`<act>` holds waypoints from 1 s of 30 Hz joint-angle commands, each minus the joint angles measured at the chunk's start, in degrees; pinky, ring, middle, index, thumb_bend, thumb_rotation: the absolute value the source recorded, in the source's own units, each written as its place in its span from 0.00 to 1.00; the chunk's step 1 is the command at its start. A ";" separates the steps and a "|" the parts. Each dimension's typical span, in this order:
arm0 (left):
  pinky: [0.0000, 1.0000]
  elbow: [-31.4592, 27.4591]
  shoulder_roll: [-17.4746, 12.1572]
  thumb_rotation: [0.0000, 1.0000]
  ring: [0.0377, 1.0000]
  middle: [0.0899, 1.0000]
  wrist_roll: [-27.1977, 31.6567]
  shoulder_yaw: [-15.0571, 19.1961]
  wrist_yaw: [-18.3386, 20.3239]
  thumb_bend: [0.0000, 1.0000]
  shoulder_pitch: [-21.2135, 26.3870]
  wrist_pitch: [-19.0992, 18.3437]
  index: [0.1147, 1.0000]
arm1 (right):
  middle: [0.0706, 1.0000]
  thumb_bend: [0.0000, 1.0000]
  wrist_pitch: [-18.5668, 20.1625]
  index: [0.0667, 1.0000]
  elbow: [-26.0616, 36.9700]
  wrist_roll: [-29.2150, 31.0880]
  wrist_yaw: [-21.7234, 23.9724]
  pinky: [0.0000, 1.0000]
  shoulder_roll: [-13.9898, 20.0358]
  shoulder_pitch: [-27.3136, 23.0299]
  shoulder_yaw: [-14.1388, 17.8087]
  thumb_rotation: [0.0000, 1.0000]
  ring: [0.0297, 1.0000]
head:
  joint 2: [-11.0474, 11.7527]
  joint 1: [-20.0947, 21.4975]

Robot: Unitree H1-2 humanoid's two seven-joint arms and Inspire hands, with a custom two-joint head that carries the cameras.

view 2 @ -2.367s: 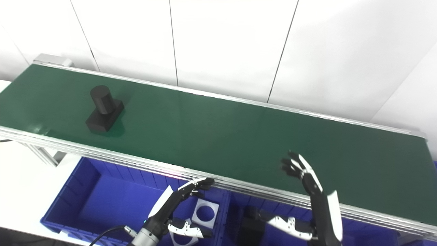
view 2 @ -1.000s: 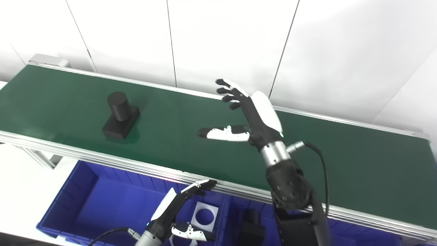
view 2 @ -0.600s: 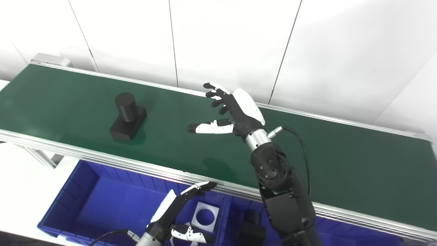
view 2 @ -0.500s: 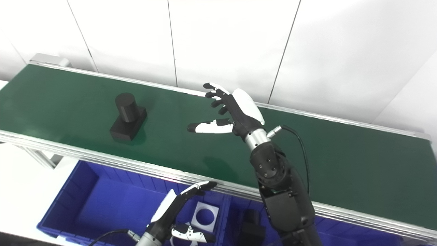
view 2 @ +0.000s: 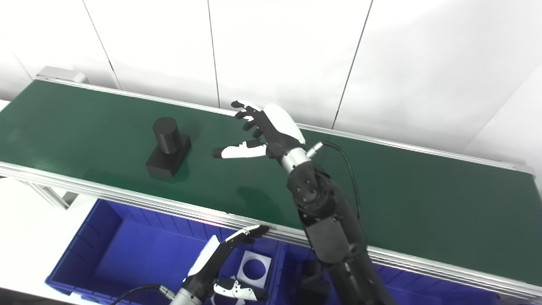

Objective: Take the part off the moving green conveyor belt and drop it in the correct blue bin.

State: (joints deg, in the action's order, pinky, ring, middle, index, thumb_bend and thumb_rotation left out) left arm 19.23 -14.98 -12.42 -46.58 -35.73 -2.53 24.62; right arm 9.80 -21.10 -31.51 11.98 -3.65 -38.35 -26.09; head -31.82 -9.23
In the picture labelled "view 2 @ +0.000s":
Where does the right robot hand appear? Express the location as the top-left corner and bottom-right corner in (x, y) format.
(212, 100), (307, 164)

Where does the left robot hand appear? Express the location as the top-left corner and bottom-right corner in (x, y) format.
(183, 225), (270, 302)

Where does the black cylinder-on-block part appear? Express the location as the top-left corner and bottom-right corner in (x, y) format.
(146, 117), (192, 179)
(300, 259), (331, 305)

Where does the blue plastic bin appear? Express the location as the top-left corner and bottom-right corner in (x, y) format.
(279, 244), (511, 305)
(45, 199), (285, 305)

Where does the green conveyor belt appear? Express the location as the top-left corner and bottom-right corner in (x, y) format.
(0, 80), (542, 286)
(0, 66), (542, 302)

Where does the aluminium conveyor leg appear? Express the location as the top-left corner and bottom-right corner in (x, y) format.
(25, 180), (79, 211)

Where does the grey square ring plate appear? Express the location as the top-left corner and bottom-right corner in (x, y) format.
(236, 250), (272, 290)

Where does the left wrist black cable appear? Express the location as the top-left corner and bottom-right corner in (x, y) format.
(110, 283), (177, 305)

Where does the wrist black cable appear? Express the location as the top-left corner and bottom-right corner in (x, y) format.
(110, 283), (177, 305)
(307, 141), (362, 221)

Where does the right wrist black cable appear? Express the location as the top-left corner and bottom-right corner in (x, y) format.
(307, 141), (362, 221)

